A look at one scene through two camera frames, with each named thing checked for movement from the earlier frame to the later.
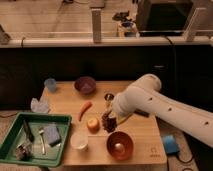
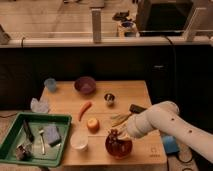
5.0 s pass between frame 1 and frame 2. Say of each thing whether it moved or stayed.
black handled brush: stayed
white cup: stayed
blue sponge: stayed
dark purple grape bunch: moved
